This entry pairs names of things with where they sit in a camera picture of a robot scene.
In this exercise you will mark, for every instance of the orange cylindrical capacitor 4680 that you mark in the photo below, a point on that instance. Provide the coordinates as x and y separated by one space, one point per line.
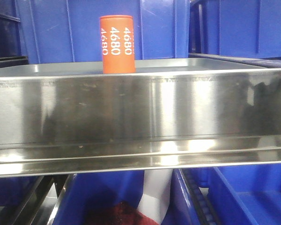
117 37

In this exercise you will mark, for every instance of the blue bin lower middle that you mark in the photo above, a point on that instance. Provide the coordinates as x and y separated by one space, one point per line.
95 191

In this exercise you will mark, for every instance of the blue bin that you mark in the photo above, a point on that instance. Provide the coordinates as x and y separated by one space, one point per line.
68 30
9 29
238 28
228 195
95 191

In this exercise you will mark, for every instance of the dark red cloth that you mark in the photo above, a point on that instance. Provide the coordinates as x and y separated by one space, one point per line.
120 214

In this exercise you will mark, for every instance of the blue bin upper middle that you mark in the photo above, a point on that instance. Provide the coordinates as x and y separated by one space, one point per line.
68 30

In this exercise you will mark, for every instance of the blue bin upper right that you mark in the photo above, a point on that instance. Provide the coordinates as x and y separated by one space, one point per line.
238 28

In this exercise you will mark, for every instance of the blue bin lower right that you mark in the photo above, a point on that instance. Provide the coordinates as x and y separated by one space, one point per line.
228 195

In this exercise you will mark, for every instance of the blue bin upper left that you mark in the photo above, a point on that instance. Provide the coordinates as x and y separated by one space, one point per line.
9 29

